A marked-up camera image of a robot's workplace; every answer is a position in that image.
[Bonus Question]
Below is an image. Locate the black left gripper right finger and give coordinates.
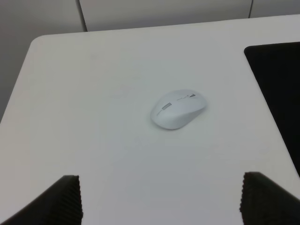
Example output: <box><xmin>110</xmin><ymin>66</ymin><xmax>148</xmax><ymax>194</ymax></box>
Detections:
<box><xmin>240</xmin><ymin>172</ymin><xmax>300</xmax><ymax>225</ymax></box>

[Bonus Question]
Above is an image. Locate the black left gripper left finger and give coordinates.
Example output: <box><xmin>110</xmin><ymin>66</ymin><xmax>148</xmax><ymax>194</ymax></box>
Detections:
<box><xmin>2</xmin><ymin>175</ymin><xmax>83</xmax><ymax>225</ymax></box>

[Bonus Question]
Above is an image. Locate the white wireless computer mouse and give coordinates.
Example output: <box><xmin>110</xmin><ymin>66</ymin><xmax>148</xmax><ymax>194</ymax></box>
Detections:
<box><xmin>150</xmin><ymin>90</ymin><xmax>207</xmax><ymax>130</ymax></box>

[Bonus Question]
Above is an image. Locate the black mouse pad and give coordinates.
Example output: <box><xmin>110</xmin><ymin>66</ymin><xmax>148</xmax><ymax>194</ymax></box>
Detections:
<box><xmin>244</xmin><ymin>42</ymin><xmax>300</xmax><ymax>171</ymax></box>

